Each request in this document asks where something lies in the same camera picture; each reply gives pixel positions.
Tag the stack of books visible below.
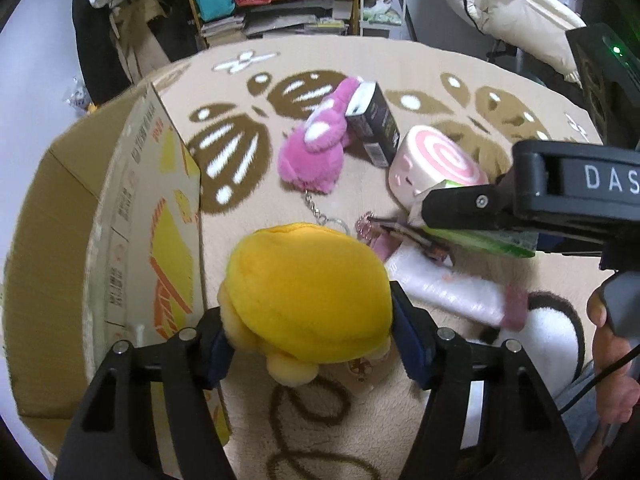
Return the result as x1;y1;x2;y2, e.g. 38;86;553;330
198;0;355;48

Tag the black tissue pack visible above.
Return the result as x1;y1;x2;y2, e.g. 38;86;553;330
345;81;400;168

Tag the pink swirl roll plush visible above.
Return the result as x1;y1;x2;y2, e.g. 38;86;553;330
387;125;488;209

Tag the white trolley cart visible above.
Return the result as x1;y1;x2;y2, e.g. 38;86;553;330
358;0;416;41

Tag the cream duvet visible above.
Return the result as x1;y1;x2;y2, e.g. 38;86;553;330
446;0;585;84

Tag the open cardboard box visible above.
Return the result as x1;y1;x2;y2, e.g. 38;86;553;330
2;86;226;479

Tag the beige patterned carpet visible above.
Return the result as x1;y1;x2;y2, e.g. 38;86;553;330
150;34;606;480

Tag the person right hand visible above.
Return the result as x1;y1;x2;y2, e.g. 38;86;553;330
587;292;640;424

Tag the green tissue pack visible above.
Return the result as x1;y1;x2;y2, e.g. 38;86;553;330
409;180;539;258

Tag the plastic bag with toys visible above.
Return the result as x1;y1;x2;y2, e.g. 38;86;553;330
63;77;94;113

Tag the pink bunny plush keychain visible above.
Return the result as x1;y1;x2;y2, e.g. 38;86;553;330
277;77;360;194

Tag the black hanging coat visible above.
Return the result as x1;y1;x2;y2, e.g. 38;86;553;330
72;0;131;106

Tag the pink towel roll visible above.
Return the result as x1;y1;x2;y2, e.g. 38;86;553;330
385;244;528;332

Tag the yellow plush toy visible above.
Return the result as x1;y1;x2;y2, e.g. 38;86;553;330
217;223;393;387

